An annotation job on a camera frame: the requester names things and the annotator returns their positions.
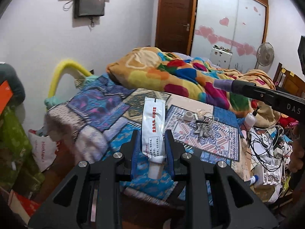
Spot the wooden headboard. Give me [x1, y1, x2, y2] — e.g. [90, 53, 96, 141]
[273, 63, 304, 99]

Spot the orange cardboard box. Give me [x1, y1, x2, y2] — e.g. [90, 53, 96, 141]
[0, 80, 13, 115]

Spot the white tape roll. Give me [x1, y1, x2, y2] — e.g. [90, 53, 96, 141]
[183, 111, 194, 122]

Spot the white shopping bag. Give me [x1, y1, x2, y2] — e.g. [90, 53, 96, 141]
[28, 129, 57, 172]

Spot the colourful fleece blanket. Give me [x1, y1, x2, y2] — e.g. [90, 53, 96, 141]
[106, 47, 280, 128]

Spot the tangled white cable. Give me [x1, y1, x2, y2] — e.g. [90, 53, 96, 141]
[193, 113, 220, 138]

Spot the blue patchwork bedspread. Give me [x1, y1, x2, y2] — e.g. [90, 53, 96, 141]
[44, 74, 241, 203]

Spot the brown wooden door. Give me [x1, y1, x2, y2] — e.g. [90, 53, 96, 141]
[155, 0, 196, 54]

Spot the sliding wardrobe with hearts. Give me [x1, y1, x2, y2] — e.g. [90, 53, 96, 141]
[190, 0, 266, 73]

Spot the white bedside cabinet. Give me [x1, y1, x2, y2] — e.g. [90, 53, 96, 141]
[209, 45, 233, 69]

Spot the green patterned bag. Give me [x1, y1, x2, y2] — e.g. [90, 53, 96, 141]
[1, 106, 44, 194]

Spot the white pump bottle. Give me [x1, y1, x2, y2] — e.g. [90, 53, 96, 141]
[243, 106, 261, 131]

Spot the yellow foam bed rail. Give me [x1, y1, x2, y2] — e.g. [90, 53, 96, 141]
[46, 58, 94, 98]

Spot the standing electric fan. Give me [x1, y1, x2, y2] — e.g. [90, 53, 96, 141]
[255, 42, 275, 69]

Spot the clear plastic wrapper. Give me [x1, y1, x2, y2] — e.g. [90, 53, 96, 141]
[197, 109, 210, 118]

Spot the small black wall monitor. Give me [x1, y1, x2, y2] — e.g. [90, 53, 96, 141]
[74, 0, 105, 19]

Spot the white ointment tube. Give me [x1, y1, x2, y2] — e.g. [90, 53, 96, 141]
[141, 97, 166, 180]

